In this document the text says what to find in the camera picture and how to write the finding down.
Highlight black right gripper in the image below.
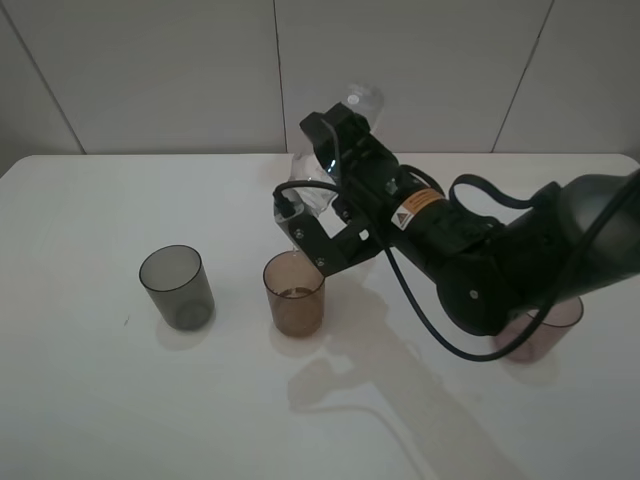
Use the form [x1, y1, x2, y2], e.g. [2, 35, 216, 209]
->
[300, 102, 415, 240]

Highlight clear plastic water bottle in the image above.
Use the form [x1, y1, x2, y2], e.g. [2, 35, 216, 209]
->
[289, 83, 384, 217]

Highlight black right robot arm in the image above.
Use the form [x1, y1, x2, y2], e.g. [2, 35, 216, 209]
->
[286, 103, 639, 336]

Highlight brown translucent cup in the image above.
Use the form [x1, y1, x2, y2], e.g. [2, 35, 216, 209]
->
[262, 250, 325, 338]

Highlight grey translucent cup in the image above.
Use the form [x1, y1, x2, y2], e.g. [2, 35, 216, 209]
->
[138, 245, 215, 332]

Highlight pink translucent cup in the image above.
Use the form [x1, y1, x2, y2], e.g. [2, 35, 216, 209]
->
[493, 297, 584, 364]

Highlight black camera cable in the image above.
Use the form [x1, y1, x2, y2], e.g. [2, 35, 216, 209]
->
[272, 114, 640, 362]

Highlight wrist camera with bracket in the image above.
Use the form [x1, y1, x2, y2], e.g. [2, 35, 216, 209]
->
[274, 195, 383, 277]

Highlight dark thick arm cable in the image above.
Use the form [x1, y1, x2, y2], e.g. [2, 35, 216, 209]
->
[448, 173, 541, 211]

